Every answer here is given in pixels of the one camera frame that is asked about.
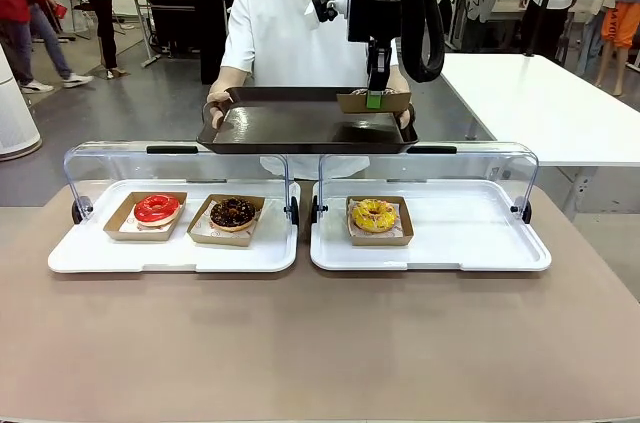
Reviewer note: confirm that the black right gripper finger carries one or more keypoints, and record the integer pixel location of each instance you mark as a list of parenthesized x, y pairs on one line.
[(374, 100), (386, 68)]

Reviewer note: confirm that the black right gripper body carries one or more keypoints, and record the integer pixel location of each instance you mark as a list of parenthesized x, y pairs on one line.
[(372, 18)]

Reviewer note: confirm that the dark brown serving tray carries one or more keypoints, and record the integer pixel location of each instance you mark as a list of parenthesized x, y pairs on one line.
[(300, 118)]

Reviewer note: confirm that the white printed paper liner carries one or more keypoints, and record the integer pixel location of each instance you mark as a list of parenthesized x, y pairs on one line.
[(401, 225), (155, 226), (202, 228)]

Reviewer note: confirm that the red glazed donut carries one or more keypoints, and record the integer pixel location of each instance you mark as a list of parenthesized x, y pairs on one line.
[(140, 234), (145, 210)]

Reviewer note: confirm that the person's right forearm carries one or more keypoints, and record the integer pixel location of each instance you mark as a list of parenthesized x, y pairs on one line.
[(230, 80)]

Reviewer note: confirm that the person's left forearm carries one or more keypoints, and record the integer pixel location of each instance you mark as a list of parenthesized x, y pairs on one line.
[(396, 78)]

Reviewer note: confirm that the person in white shirt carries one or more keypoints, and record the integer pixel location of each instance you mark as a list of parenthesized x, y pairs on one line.
[(280, 33)]

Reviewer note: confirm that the yellow glazed donut in box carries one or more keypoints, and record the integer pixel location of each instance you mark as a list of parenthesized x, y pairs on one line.
[(380, 240)]

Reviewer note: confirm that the chocolate donut with nuts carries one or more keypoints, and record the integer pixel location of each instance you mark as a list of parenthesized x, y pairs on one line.
[(220, 218)]

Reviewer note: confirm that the chocolate donut in box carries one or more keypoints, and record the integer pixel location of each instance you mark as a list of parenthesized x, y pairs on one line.
[(220, 240)]

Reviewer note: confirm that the person's left hand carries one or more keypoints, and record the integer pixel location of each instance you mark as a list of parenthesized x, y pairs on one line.
[(406, 117)]

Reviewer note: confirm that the person's right hand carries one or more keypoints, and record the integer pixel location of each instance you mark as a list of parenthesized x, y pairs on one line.
[(216, 118)]

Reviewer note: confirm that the black backpack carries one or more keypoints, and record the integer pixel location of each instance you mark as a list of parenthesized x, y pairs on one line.
[(446, 13)]

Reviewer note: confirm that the clear plastic display lid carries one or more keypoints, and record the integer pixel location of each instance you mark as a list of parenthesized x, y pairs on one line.
[(450, 163), (125, 165)]

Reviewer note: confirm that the grey printed apron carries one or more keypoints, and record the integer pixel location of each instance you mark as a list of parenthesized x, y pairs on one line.
[(482, 3)]

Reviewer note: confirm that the black lid hinge knob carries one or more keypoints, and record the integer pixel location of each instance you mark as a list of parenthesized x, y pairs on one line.
[(77, 213), (526, 213), (315, 210)]

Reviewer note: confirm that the black clamp fixture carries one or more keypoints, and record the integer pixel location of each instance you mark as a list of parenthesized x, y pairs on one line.
[(295, 210)]

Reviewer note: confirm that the dark hanging clothes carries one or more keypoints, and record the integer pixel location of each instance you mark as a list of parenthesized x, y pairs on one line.
[(215, 18)]

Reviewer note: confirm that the white plastic display tray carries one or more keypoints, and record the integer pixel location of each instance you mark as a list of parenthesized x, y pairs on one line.
[(475, 233), (100, 255)]

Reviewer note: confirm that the black stand pole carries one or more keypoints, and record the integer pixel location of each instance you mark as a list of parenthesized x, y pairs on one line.
[(542, 8)]

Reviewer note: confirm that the large white table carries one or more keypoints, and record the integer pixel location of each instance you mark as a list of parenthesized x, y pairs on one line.
[(550, 108)]

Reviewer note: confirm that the mannequin with orange shorts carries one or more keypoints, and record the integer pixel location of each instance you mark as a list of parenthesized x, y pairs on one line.
[(622, 28)]

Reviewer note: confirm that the white cylindrical air purifier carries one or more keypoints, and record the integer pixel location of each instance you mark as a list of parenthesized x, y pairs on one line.
[(15, 118)]

